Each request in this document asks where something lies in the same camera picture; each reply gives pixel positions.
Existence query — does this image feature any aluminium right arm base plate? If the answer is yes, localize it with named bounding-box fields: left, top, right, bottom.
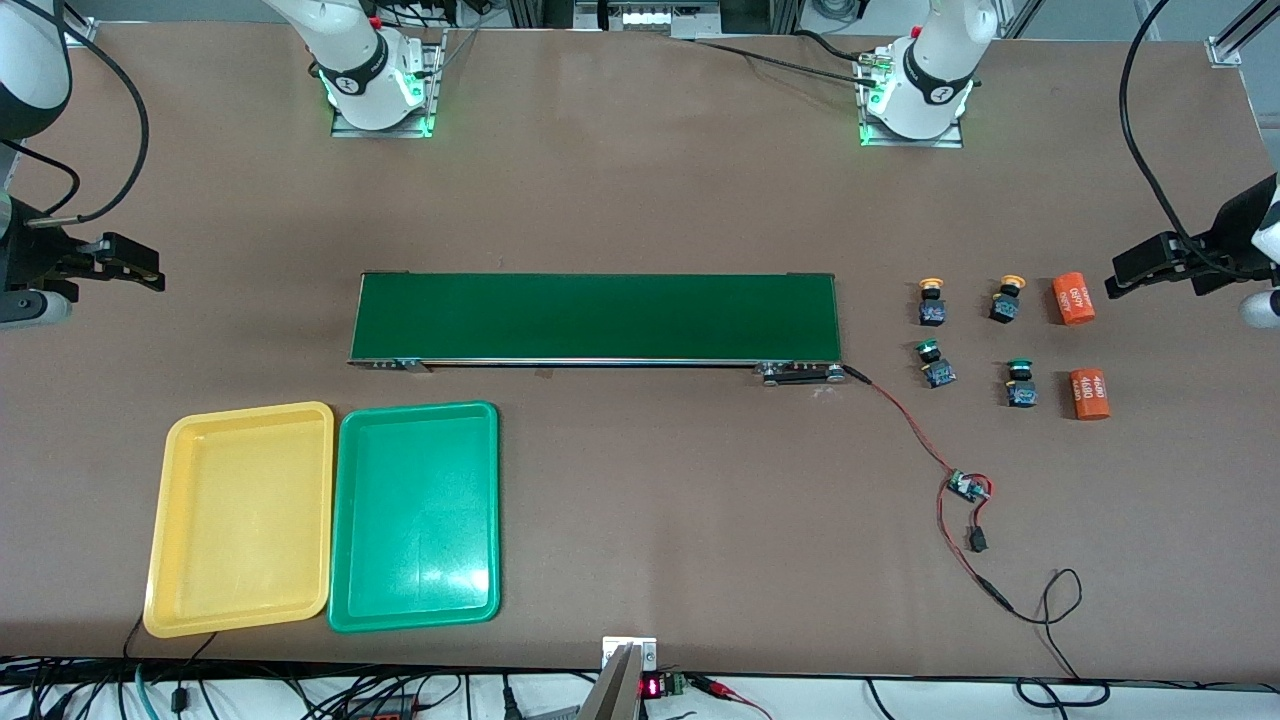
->
left=330, top=30, right=446, bottom=139

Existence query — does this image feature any orange cylinder white print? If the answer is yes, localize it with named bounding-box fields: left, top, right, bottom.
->
left=1068, top=367, right=1112, bottom=422
left=1050, top=270, right=1097, bottom=327

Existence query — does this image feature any red clip lead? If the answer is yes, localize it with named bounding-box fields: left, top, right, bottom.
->
left=690, top=675, right=773, bottom=720

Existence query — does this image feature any aluminium left arm base plate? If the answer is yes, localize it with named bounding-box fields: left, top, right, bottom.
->
left=855, top=50, right=966, bottom=149

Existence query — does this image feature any green conveyor belt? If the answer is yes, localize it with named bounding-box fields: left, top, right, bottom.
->
left=347, top=270, right=846, bottom=386

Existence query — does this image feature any green plastic tray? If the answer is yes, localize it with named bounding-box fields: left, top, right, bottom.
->
left=328, top=400, right=501, bottom=634

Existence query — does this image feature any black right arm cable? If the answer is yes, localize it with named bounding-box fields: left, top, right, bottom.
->
left=0, top=0, right=151, bottom=223

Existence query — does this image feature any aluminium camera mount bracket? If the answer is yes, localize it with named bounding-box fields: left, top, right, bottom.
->
left=578, top=636, right=659, bottom=720

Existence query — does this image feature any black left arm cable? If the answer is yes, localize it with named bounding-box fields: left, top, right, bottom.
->
left=1118, top=0, right=1280, bottom=281

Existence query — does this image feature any yellow plastic tray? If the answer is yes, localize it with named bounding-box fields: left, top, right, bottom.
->
left=143, top=401, right=336, bottom=639

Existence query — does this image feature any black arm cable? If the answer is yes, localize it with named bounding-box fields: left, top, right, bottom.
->
left=0, top=0, right=151, bottom=223
left=1118, top=0, right=1280, bottom=281

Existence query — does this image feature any red black wire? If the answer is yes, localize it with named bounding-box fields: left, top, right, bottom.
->
left=843, top=364, right=1016, bottom=613

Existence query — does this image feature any black cable on table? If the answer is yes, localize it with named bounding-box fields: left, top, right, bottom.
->
left=690, top=28, right=881, bottom=86

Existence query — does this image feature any thin black power cable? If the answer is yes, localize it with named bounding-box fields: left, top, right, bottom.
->
left=1003, top=568, right=1113, bottom=709

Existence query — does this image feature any grey control box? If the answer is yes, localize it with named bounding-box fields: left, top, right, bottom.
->
left=575, top=0, right=723, bottom=39

